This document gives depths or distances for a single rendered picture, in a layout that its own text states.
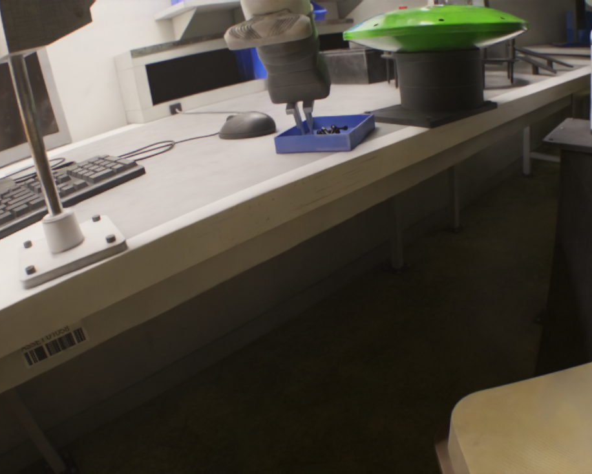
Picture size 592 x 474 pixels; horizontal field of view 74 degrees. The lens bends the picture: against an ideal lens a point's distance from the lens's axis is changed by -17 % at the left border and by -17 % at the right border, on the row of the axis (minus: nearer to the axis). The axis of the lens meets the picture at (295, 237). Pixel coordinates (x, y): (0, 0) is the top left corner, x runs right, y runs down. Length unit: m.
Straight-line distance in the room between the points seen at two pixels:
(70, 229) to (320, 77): 0.33
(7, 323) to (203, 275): 0.22
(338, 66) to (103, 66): 0.67
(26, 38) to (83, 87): 0.97
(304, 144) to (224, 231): 0.19
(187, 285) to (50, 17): 0.30
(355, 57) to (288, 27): 0.82
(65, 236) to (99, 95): 0.98
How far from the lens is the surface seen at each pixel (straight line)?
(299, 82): 0.56
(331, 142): 0.56
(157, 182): 0.58
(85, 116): 1.36
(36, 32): 0.40
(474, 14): 0.68
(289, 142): 0.58
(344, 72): 1.32
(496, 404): 0.61
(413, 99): 0.75
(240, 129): 0.73
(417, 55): 0.73
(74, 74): 1.35
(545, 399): 0.62
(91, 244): 0.41
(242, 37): 0.48
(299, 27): 0.47
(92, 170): 0.67
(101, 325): 0.47
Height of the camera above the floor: 1.05
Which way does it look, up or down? 24 degrees down
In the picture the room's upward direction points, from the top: 9 degrees counter-clockwise
